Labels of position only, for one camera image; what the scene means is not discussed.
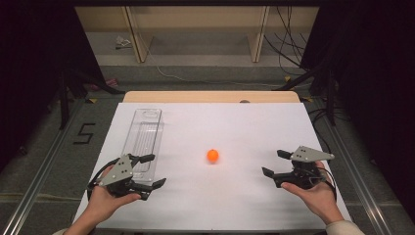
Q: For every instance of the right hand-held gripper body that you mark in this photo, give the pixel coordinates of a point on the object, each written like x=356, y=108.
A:
x=308, y=155

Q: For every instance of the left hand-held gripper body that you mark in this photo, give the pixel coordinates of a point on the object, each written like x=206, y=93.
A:
x=119, y=171

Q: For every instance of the clear plastic tray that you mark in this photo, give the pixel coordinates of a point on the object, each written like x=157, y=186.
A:
x=143, y=137

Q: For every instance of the orange ball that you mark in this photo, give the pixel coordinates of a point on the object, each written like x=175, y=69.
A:
x=212, y=156

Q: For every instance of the person's left hand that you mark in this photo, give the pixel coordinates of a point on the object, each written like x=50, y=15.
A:
x=102, y=204

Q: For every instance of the person's right hand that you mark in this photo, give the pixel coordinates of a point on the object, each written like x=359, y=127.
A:
x=321, y=202

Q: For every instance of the white table cover sheet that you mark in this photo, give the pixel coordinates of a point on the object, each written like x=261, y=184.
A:
x=228, y=196

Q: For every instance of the yellow tape piece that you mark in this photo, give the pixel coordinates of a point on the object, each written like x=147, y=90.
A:
x=92, y=100
x=307, y=99
x=287, y=78

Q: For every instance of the black metal stand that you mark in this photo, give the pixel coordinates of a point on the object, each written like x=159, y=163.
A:
x=64, y=104
x=331, y=98

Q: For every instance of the light wooden table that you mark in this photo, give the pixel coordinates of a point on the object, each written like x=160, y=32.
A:
x=195, y=97

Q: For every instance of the pink cloth scrap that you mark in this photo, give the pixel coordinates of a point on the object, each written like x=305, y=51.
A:
x=111, y=82

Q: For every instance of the dark curtain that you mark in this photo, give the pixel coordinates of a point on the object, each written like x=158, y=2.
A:
x=32, y=65
x=375, y=65

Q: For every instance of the beige wooden desk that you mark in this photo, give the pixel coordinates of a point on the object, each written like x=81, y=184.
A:
x=195, y=14

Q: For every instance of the metal floor rail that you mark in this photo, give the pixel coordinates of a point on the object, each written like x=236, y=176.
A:
x=365, y=196
x=30, y=196

